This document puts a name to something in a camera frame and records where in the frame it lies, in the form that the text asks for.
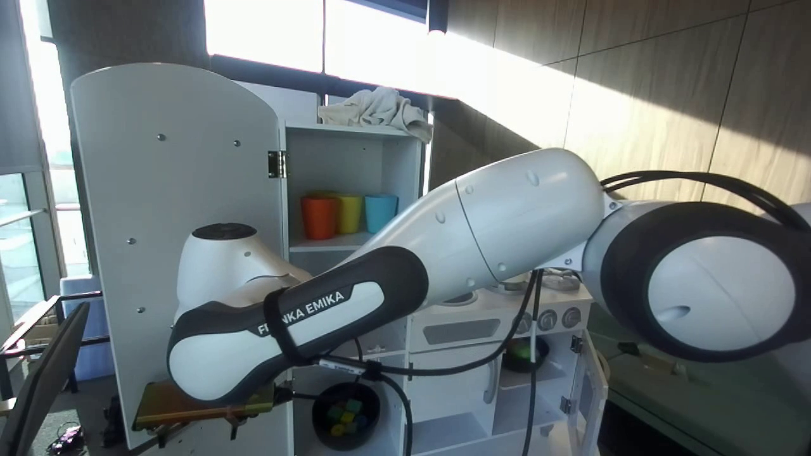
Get tall white cabinet door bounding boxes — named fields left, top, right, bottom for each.
left=69, top=61, right=290, bottom=451

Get blue cup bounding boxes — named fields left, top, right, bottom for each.
left=363, top=193, right=400, bottom=236

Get yellow cup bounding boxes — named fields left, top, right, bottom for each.
left=336, top=193, right=366, bottom=236

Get orange cup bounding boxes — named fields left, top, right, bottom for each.
left=301, top=195, right=341, bottom=244

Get crumpled white cloth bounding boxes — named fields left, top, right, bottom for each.
left=317, top=84, right=433, bottom=141

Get green toy in oven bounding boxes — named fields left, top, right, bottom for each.
left=504, top=336, right=552, bottom=374

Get white toy kitchen cabinet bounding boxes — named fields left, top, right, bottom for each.
left=282, top=122, right=614, bottom=456

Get black bowl with green items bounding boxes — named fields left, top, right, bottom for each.
left=311, top=380, right=382, bottom=451

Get blue storage bin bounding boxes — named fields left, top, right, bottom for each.
left=58, top=276, right=107, bottom=382

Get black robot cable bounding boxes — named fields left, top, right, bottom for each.
left=273, top=170, right=811, bottom=456

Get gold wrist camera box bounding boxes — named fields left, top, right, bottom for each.
left=131, top=380, right=279, bottom=431

